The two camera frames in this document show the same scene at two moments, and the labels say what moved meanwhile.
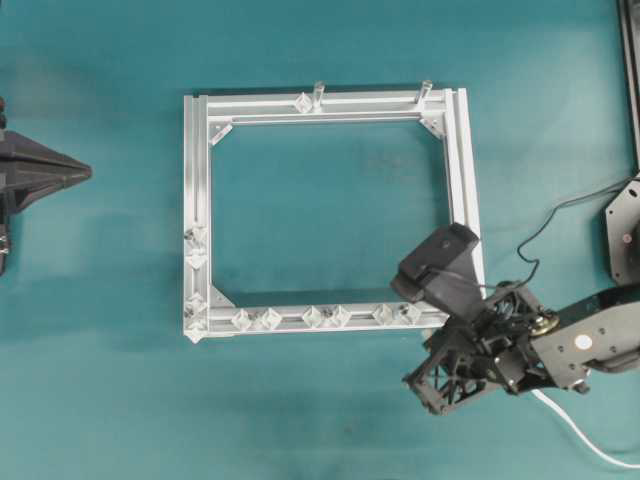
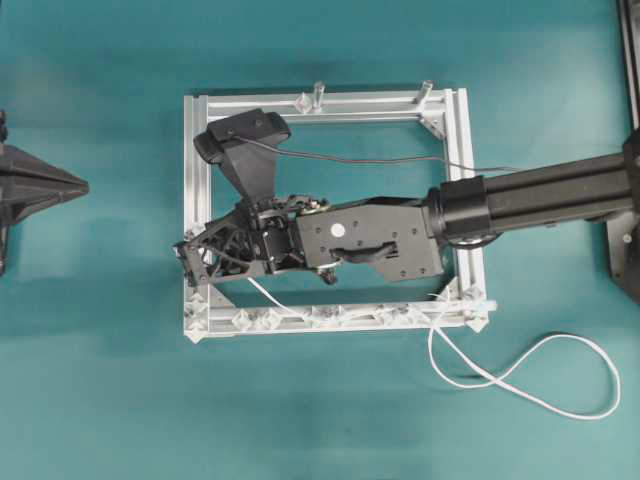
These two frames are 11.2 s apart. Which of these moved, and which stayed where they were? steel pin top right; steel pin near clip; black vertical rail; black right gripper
Moved: black right gripper
Stayed: steel pin near clip; black vertical rail; steel pin top right
